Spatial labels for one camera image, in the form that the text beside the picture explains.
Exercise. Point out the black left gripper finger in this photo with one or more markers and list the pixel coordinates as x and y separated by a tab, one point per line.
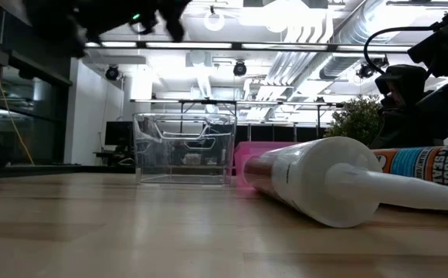
175	19

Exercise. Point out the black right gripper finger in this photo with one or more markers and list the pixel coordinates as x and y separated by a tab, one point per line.
413	131

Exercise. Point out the orange white sealant tube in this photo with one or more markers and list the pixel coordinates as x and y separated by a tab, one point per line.
324	181
432	164

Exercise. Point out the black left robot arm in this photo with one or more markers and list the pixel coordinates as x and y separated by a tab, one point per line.
54	23

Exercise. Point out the black ceiling spotlight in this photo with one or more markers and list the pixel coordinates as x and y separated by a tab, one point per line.
367	71
112	72
239	68

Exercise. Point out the round white pendant lamp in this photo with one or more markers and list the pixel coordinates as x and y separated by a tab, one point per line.
214	23

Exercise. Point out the green potted plant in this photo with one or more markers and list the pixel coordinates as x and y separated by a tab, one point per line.
355	119

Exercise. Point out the black computer monitor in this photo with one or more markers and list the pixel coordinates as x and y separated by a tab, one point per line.
119	133

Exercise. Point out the clear plastic bin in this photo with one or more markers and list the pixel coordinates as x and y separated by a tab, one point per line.
143	154

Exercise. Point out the dark office desk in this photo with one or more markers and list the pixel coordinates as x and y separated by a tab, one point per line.
112	154

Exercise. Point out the pink plastic bin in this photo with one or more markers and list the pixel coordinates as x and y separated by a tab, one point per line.
247	154

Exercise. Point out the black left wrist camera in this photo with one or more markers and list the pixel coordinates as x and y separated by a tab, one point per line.
143	21

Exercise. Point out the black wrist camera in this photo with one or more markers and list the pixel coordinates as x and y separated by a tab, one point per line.
444	50
143	21

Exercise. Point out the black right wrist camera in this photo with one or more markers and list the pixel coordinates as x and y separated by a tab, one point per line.
444	50

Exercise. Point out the silver ventilation duct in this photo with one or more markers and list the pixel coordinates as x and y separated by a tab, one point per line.
347	58

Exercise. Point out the long ceiling light rail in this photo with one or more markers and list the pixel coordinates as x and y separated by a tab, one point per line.
247	45

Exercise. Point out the black workstation frame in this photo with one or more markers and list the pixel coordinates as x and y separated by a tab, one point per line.
224	101

